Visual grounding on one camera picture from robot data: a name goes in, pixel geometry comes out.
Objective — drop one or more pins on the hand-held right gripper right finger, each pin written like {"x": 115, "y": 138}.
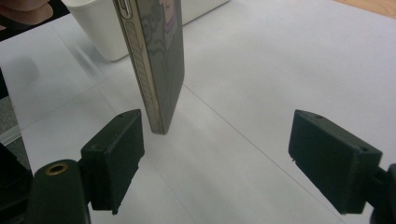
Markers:
{"x": 333, "y": 165}

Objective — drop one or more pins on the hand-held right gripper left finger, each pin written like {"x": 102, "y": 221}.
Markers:
{"x": 112, "y": 161}

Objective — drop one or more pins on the white plastic bin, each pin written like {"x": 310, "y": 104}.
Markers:
{"x": 99, "y": 31}

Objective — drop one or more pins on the white table cover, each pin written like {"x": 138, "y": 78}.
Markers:
{"x": 280, "y": 77}

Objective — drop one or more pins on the wooden table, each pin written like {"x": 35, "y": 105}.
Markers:
{"x": 373, "y": 7}

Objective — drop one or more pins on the aluminium rail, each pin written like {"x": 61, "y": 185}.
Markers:
{"x": 9, "y": 135}

